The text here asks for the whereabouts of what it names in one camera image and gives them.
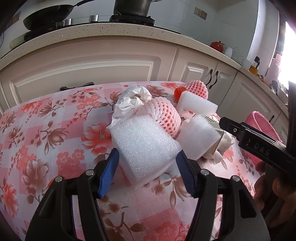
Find kitchen window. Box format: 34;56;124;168
276;21;296;81

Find white mug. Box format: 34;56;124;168
238;57;252;69

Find person's right hand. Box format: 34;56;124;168
253;160;296;230

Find glass oil bottle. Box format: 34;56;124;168
248;56;260;75

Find pink bin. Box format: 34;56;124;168
239;111;284;167

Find thin white foam block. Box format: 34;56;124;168
177;90;218;115

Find large pink foam fruit net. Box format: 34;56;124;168
140;96;182;138

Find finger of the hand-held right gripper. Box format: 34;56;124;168
219;117;247;140
240;122;259;134

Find wide white cabinet front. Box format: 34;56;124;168
0;40;178;109

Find white bowl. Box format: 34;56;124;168
270;80;289;102

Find pink water bottle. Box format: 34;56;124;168
269;54;284;86

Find black wok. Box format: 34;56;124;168
23;0;93;30

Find white plastic bag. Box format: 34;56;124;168
111;85;153;130

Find small pink foam fruit net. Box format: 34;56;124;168
184;80;210;100

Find white ceramic jar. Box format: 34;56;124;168
224;46;237;58

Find white tissue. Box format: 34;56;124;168
203;132;236;165

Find white printed paper wrapper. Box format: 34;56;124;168
201;113;226;154

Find black gas stove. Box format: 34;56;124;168
9;9;182;50

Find large white foam block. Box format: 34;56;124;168
110;114;182;189

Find red lidded pot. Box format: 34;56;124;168
210;41;225;53

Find medium white foam block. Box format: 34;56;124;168
179;114;223;161

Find white cabinet door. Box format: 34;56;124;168
268;111;289;142
166;46;219;86
217;72;282;126
203;62;238;107

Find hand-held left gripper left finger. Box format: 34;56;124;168
25;148;121;241

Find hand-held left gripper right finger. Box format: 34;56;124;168
176;150;271;241

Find dark stock pot with lid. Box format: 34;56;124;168
113;0;162;16

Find pink floral tablecloth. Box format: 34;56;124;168
0;81;259;241

